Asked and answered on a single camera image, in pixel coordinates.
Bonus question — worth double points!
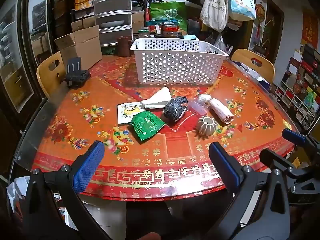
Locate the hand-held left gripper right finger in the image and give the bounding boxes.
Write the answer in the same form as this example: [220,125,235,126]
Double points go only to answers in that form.
[205,142,292,240]

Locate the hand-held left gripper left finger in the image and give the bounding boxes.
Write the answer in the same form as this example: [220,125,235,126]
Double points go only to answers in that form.
[22,141,112,240]

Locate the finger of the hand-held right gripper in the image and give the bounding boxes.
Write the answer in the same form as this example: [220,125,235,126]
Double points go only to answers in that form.
[282,128,320,153]
[259,148,298,174]

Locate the grey ribbed soft ball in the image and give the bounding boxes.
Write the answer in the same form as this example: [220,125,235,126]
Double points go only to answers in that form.
[197,116,219,137]

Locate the white cloth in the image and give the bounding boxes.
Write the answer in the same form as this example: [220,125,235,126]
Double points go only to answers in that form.
[199,94,235,125]

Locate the clear plastic bag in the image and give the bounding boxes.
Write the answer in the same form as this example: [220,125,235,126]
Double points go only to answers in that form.
[214,34,227,53]
[186,99,208,117]

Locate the white cartoon print packet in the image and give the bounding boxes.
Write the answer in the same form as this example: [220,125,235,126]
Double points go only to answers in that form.
[117,102,145,124]

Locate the green foil packet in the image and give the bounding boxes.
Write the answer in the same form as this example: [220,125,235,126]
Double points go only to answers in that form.
[129,111,167,142]

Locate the black plastic bag bundle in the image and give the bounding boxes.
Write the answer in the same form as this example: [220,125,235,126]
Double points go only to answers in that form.
[163,96,188,123]

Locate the white tissue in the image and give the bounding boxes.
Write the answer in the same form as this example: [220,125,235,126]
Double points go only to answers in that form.
[140,87,173,110]

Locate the white perforated plastic basket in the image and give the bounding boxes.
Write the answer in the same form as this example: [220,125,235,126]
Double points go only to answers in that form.
[130,38,229,85]

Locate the white display shelf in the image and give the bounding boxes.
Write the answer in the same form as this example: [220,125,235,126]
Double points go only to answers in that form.
[274,44,320,133]

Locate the white plastic bag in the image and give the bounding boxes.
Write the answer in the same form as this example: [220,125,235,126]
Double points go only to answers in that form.
[7,176,33,213]

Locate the black phone holder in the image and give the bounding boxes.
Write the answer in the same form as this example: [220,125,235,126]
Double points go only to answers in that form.
[63,57,91,88]

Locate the hanging clear plastic bag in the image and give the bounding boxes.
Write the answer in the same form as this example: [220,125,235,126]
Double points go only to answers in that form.
[214,34,227,53]

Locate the green woven basket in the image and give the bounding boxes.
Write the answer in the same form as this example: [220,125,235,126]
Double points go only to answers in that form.
[100,44,118,55]

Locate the open cardboard box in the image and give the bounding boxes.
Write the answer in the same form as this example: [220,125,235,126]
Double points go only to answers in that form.
[54,25,103,70]

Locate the brown mug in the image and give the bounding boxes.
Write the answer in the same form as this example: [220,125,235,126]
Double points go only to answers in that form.
[117,36,133,57]

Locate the blue printed paper bag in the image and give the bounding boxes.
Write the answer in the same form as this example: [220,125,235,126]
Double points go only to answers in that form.
[226,0,257,21]

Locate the red lid glass jar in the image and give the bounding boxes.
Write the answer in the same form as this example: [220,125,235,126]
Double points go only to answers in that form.
[162,22,178,38]

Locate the brown cardboard box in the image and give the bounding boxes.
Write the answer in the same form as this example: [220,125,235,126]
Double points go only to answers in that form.
[71,17,97,32]

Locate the beige canvas tote bag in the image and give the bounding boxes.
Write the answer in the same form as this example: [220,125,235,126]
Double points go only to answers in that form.
[199,0,229,33]

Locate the grey stacked drawer rack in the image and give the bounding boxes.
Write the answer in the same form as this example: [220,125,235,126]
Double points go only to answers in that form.
[94,0,132,46]

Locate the green shopping bag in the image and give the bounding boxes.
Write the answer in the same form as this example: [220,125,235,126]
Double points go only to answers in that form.
[149,1,187,32]

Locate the red wall hanging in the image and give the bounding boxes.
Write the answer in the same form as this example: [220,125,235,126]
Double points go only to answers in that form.
[301,11,319,49]

